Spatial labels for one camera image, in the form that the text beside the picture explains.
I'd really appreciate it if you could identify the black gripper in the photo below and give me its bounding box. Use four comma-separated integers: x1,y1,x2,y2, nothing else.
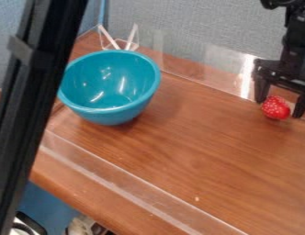
253,33,305,118

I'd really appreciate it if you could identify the red toy strawberry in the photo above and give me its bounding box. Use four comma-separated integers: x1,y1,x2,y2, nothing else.
262,95,290,119

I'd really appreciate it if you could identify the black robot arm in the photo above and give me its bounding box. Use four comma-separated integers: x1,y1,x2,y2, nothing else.
0,0,305,235

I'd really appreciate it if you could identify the blue plastic bowl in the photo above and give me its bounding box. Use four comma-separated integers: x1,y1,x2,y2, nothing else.
58,50,161,126

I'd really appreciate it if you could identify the clear acrylic back barrier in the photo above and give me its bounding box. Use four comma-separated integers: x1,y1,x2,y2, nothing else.
98,23,305,121

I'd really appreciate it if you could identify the clear acrylic barrier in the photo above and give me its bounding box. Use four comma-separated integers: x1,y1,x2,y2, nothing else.
98,23,305,121
41,131,249,235

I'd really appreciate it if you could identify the clear acrylic front barrier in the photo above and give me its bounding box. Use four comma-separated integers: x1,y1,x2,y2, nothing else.
41,131,249,235

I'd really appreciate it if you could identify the white crumpled object below table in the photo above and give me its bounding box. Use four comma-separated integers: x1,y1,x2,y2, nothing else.
65,215,106,235

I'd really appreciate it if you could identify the black and silver equipment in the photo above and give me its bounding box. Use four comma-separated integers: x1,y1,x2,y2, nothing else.
10,212,49,235

